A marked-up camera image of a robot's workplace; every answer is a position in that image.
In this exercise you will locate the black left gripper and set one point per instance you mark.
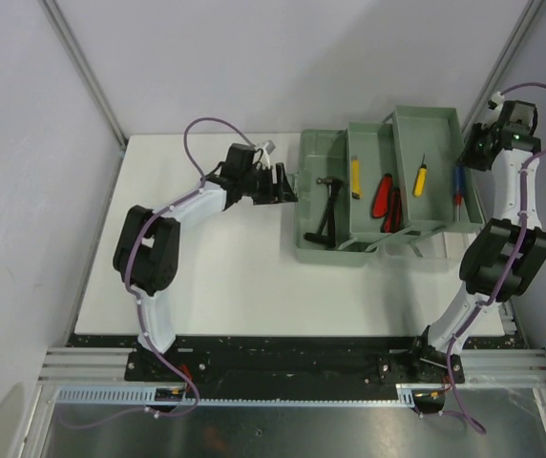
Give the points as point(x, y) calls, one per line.
point(280, 192)

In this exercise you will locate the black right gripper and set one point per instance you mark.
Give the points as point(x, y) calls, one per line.
point(467, 158)

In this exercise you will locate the blue handled screwdriver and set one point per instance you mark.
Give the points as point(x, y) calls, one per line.
point(459, 190)

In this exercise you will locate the small steel claw hammer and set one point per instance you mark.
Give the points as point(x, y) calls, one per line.
point(328, 222)

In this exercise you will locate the yellow handled screwdriver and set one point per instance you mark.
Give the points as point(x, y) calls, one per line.
point(420, 180)

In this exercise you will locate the black hacksaw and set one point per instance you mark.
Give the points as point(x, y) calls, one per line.
point(326, 232)

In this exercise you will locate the yellow utility knife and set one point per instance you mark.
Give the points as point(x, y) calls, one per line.
point(356, 188)

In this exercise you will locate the green toolbox with clear lid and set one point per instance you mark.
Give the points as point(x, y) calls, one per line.
point(371, 185)

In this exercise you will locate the red black utility knife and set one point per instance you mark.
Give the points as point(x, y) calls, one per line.
point(392, 222)

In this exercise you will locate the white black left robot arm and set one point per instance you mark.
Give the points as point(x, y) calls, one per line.
point(147, 252)

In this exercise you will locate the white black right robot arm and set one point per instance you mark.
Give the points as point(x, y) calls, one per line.
point(506, 255)

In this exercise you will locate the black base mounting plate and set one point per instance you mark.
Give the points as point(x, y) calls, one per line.
point(388, 359)

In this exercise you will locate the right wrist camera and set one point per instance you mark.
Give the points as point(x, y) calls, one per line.
point(495, 100)

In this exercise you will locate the aluminium frame post right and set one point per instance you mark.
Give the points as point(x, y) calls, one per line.
point(519, 33)

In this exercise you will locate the aluminium frame post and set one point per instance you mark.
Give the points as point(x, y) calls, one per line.
point(79, 60)
point(519, 33)

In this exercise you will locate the grey slotted cable duct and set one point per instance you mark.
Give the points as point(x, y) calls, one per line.
point(399, 396)

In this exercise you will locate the aluminium frame post left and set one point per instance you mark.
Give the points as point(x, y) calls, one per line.
point(79, 60)

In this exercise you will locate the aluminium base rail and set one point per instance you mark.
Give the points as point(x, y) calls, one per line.
point(82, 365)

